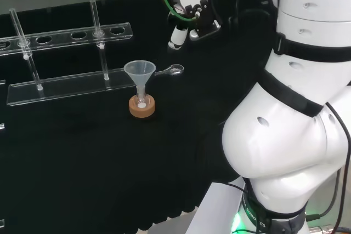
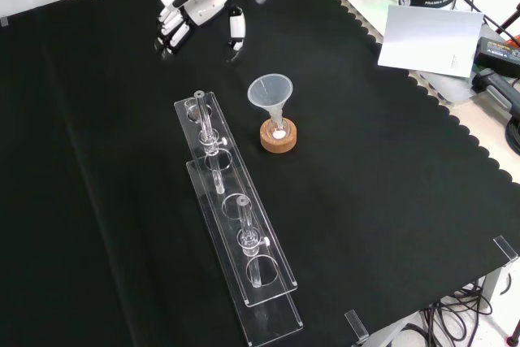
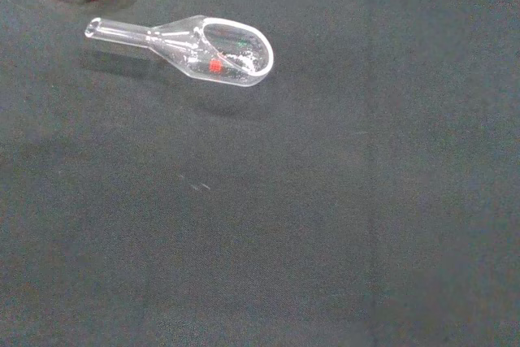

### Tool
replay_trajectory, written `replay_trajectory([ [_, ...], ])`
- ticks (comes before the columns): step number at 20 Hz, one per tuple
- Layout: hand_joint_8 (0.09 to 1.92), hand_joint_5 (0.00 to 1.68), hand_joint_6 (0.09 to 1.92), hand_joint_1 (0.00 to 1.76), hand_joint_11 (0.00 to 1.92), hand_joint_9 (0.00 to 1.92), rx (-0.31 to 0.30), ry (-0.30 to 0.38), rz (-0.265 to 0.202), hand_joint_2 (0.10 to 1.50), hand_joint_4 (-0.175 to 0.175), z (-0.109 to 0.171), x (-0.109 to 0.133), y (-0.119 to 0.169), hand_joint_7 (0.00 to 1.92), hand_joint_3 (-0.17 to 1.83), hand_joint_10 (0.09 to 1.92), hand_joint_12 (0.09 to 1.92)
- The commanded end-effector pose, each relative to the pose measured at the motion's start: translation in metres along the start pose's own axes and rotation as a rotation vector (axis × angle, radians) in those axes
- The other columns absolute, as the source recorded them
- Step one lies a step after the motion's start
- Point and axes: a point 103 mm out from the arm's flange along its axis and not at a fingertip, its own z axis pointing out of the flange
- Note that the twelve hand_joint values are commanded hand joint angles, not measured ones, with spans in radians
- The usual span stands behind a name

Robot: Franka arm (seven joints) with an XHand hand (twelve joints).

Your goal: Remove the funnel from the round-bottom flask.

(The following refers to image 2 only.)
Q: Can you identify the black floor cable bundle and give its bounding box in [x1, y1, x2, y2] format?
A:
[400, 280, 495, 347]

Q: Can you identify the clear round-bottom flask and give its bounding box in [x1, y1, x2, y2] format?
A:
[265, 115, 292, 141]

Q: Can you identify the black plug with cable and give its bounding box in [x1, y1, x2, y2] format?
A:
[472, 69, 520, 119]

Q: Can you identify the cork ring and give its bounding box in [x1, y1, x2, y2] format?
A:
[259, 118, 299, 154]

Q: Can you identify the pale board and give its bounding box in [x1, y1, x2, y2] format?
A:
[377, 4, 486, 79]

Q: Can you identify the clear plastic funnel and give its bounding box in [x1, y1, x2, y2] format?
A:
[246, 73, 294, 132]

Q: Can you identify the clear acrylic funnel stand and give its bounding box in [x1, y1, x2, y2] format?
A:
[173, 89, 304, 347]

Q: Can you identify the black power adapter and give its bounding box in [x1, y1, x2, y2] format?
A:
[474, 36, 520, 76]

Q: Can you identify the black scalloped bench cloth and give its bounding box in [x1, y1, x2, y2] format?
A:
[0, 0, 520, 347]

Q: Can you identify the black tripod leg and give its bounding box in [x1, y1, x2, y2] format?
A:
[496, 0, 520, 37]

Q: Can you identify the grey table leg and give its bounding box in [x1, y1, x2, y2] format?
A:
[482, 260, 514, 308]

